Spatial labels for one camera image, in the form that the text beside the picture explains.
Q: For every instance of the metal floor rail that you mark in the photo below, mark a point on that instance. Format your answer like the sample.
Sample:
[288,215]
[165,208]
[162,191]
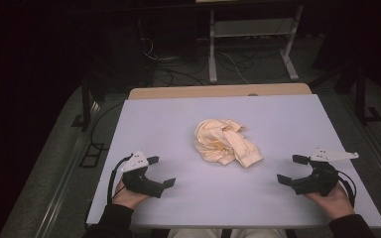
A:
[63,185]
[377,148]

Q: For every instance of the white metal stand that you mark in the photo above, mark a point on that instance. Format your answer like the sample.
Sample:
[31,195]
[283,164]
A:
[251,28]

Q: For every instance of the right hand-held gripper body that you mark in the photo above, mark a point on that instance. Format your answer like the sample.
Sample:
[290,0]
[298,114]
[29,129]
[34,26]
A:
[320,182]

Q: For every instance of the black metal stand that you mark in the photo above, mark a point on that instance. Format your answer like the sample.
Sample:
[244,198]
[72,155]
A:
[360,92]
[86,105]

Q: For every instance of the cream baby garment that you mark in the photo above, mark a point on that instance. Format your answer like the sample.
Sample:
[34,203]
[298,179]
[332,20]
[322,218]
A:
[223,142]

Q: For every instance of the black floor frame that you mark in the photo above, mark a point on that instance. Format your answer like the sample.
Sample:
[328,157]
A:
[92,155]

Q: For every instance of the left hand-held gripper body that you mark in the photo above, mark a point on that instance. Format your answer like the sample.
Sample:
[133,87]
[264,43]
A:
[139,181]

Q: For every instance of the white table board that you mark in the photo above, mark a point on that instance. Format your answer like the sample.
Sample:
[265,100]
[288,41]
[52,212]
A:
[244,198]

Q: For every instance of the wooden table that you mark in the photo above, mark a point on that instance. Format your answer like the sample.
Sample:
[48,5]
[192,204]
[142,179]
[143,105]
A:
[211,91]

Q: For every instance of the person's left hand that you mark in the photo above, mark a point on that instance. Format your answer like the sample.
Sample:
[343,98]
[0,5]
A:
[127,197]

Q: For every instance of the person's right hand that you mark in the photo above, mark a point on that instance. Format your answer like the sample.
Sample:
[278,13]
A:
[337,205]

